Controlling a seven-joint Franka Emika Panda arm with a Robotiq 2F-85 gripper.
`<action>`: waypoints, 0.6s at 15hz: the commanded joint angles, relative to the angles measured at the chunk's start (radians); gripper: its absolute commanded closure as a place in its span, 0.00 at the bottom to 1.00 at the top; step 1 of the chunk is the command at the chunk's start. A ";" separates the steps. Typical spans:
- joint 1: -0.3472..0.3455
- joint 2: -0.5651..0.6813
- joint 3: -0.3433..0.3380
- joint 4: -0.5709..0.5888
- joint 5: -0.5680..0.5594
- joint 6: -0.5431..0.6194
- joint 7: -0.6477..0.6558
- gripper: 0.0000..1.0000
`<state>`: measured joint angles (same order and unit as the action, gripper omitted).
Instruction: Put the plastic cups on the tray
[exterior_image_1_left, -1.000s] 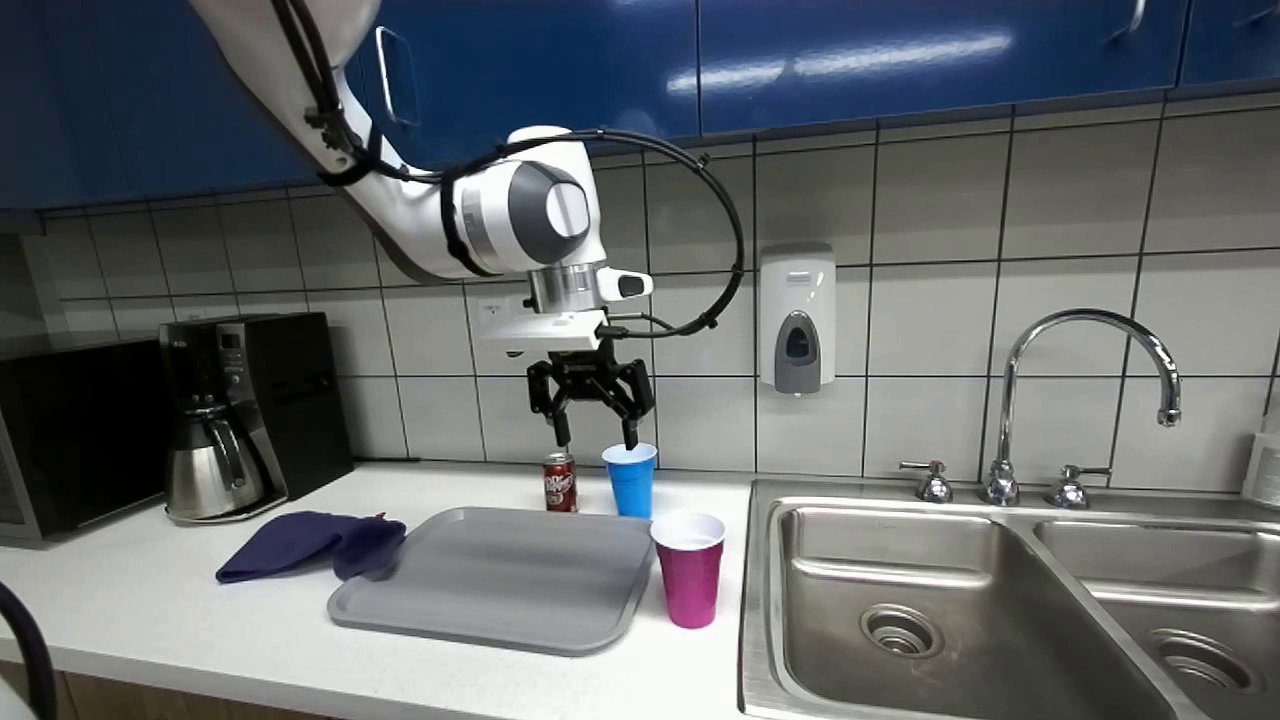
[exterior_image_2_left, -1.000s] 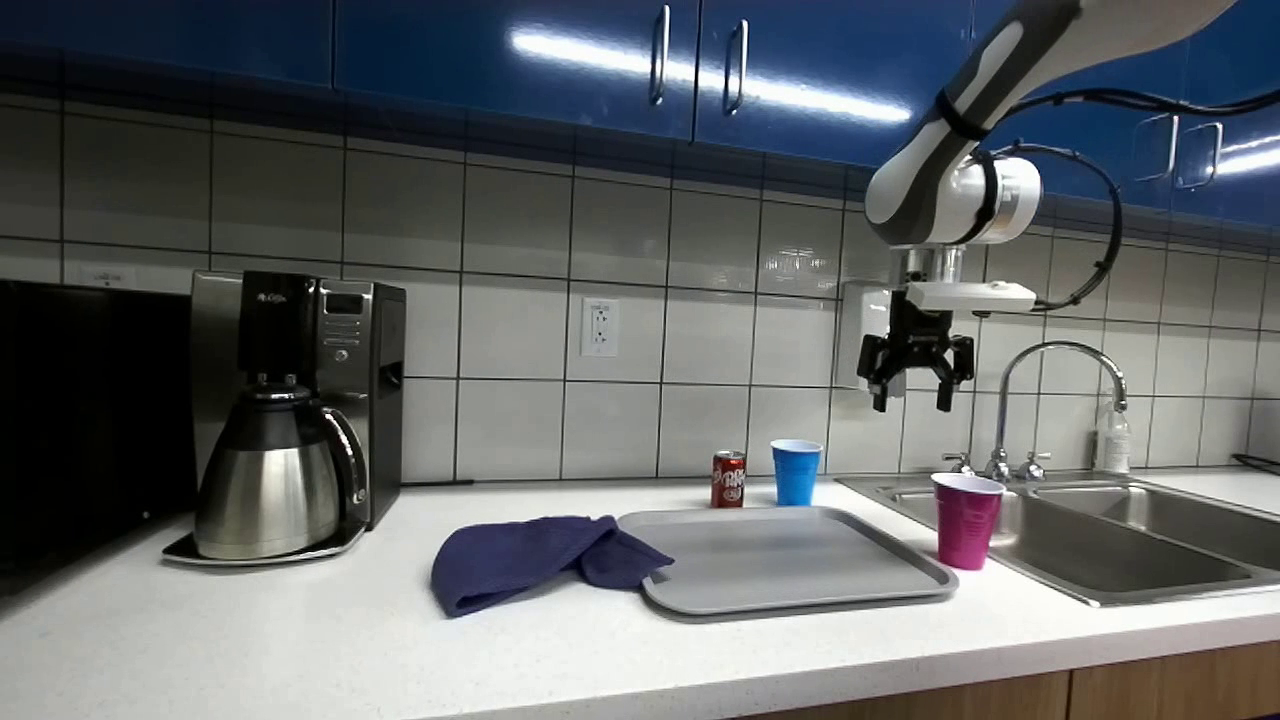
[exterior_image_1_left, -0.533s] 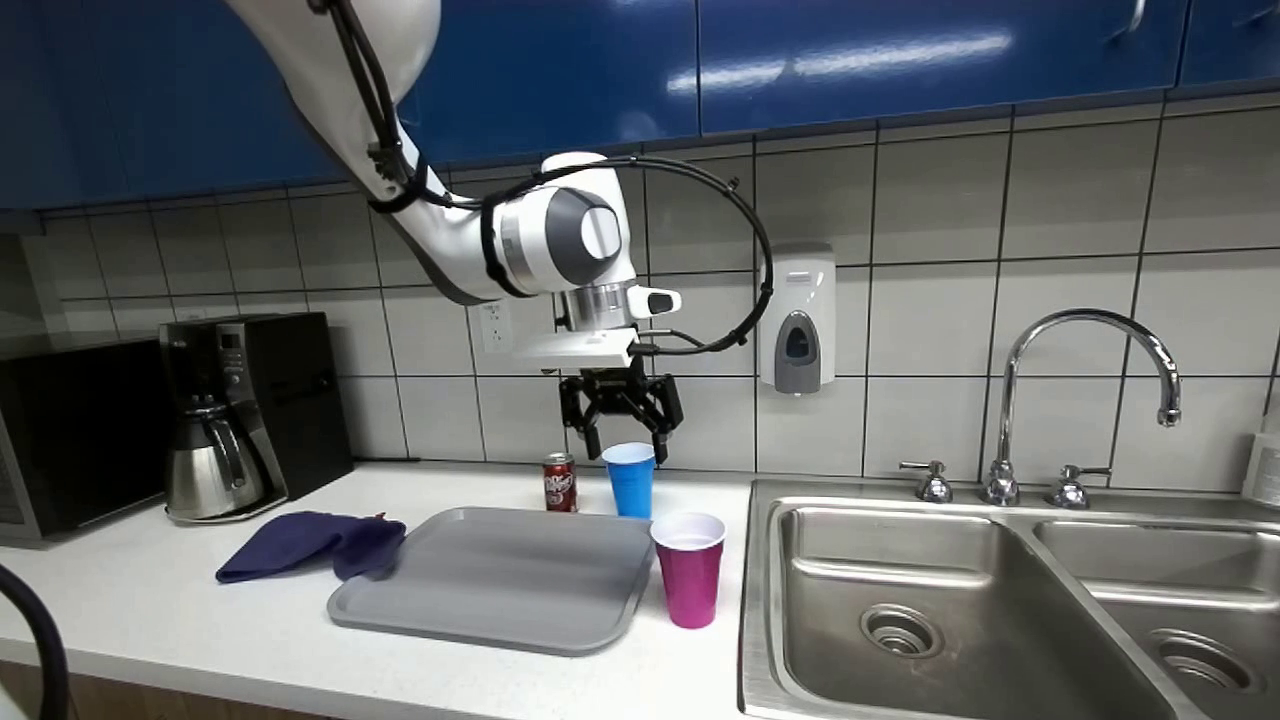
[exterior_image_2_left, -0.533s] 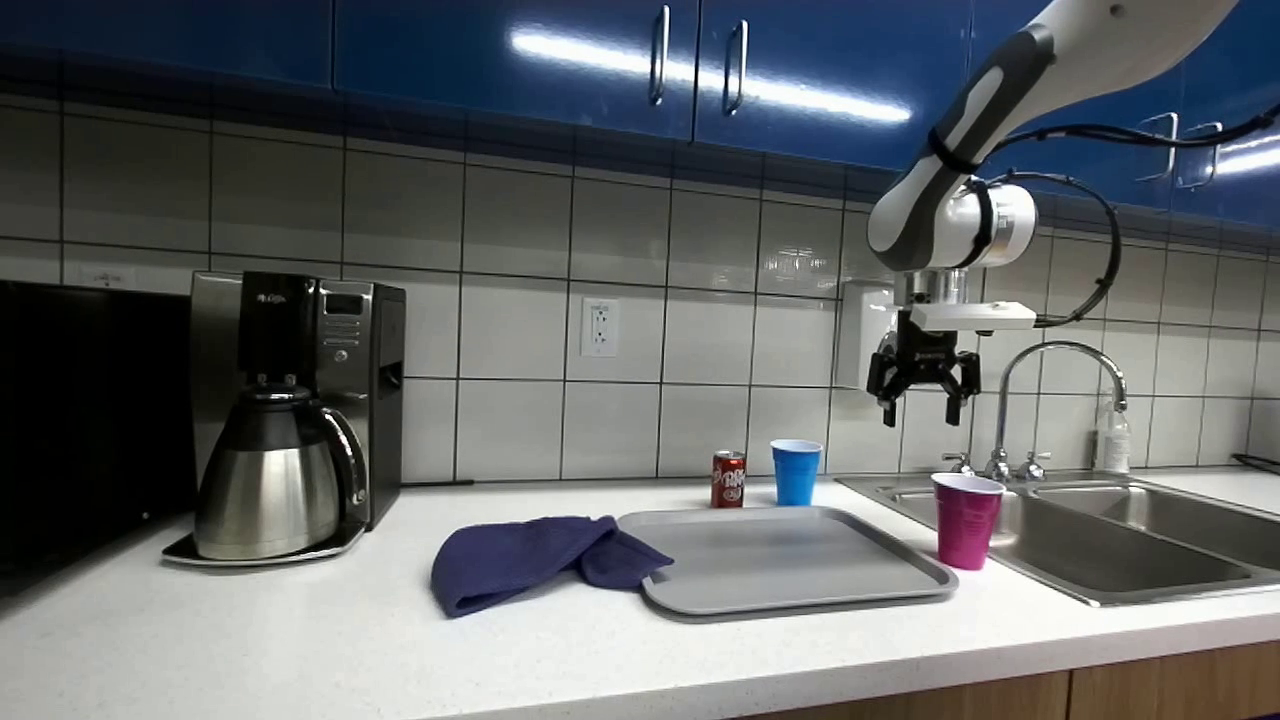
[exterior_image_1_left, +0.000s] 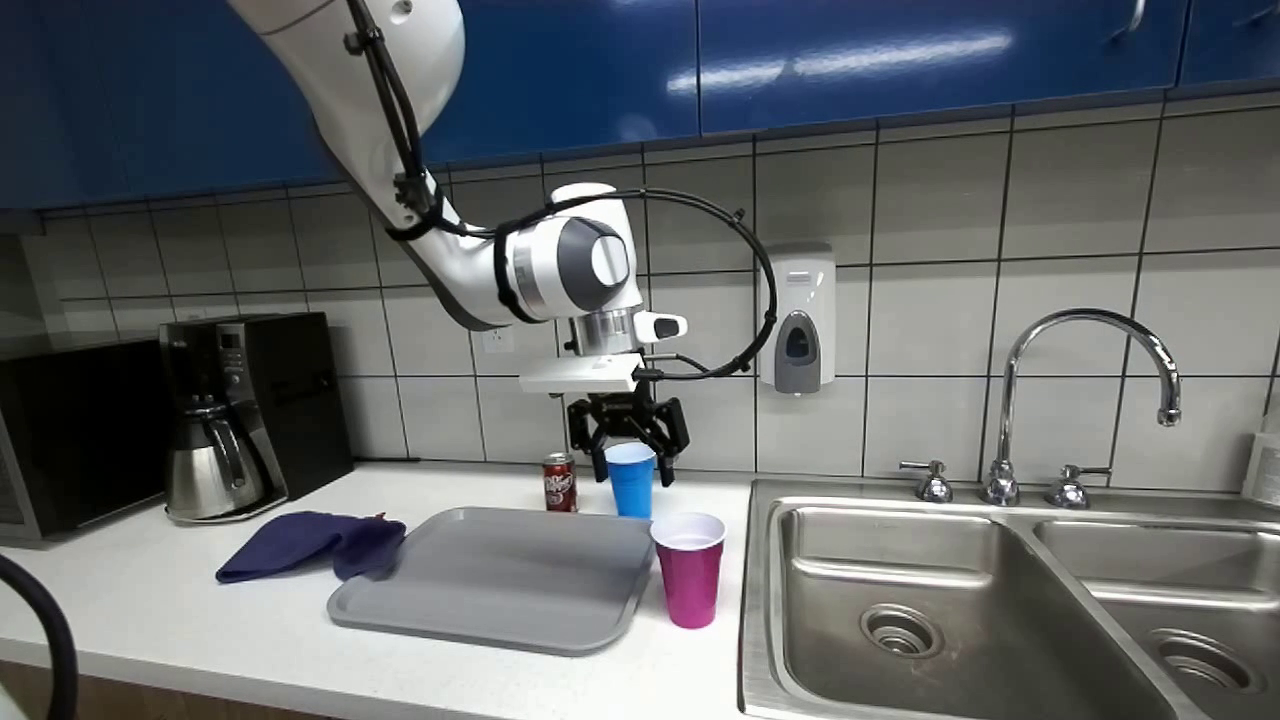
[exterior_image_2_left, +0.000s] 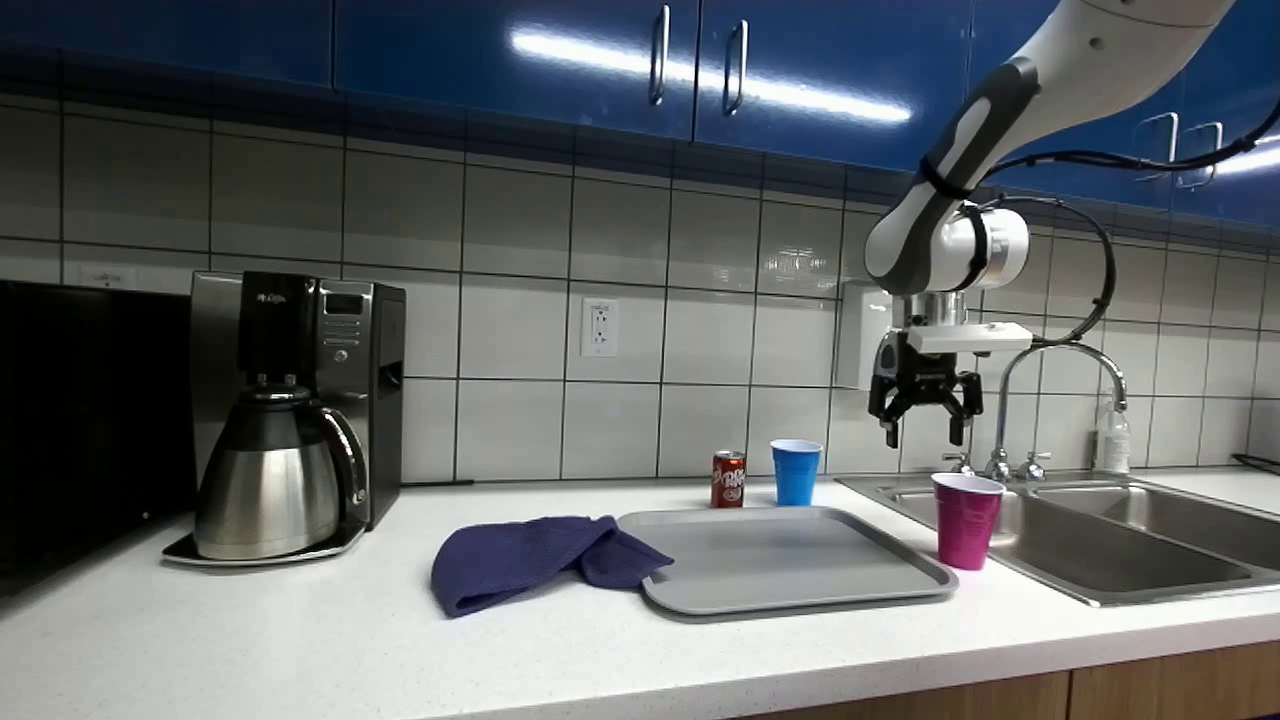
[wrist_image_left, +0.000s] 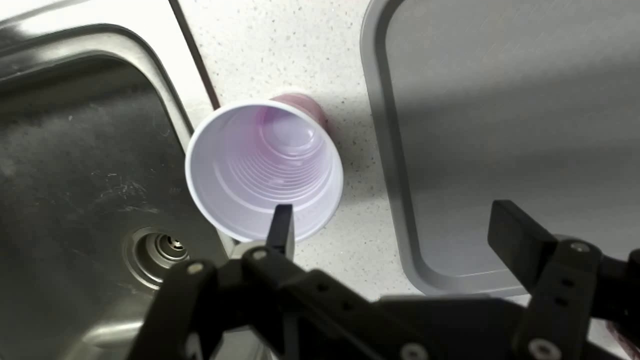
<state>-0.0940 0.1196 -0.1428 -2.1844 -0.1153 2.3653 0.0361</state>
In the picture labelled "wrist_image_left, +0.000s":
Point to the steel double sink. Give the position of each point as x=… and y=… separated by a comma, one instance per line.
x=73, y=181

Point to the magenta plastic cup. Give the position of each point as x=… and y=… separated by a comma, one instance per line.
x=261, y=172

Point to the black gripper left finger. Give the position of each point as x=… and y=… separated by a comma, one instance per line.
x=221, y=307

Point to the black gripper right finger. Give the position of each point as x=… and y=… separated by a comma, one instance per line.
x=561, y=281

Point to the grey plastic tray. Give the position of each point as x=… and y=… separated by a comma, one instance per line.
x=507, y=121

